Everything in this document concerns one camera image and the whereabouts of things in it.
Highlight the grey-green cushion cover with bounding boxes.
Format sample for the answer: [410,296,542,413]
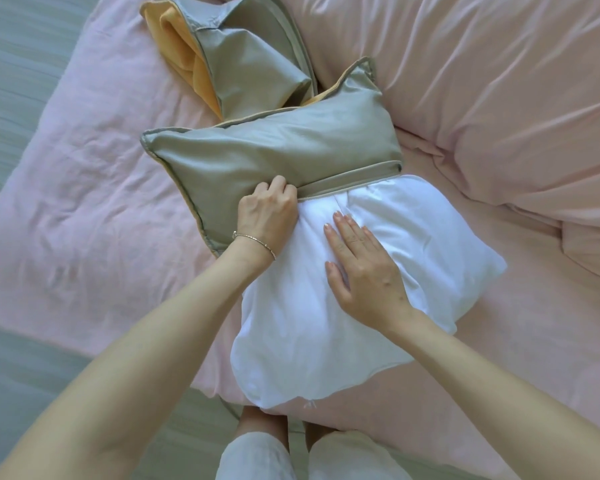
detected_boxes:
[139,0,319,121]
[139,56,406,259]

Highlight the person's left hand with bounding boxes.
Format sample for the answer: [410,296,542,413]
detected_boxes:
[235,174,301,259]

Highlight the pink duvet with white ruffle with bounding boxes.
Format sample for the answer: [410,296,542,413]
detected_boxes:
[219,0,600,284]

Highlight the person's left forearm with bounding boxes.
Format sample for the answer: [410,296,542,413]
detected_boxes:
[0,238,277,480]

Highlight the thin dark cable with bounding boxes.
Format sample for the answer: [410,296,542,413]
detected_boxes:
[219,397,306,435]

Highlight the thin gold bracelet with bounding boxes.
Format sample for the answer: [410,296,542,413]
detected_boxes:
[231,231,278,261]

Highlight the person's white trousers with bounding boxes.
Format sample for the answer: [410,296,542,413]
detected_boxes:
[214,430,417,480]

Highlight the person's right hand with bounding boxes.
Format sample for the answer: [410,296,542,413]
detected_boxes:
[323,210,419,339]

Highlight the white cushion insert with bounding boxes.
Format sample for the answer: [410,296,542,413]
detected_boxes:
[229,174,509,411]

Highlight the person's right forearm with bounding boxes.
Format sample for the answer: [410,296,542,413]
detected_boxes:
[383,308,600,480]

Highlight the pink bed sheet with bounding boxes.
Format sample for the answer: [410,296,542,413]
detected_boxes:
[0,0,600,480]

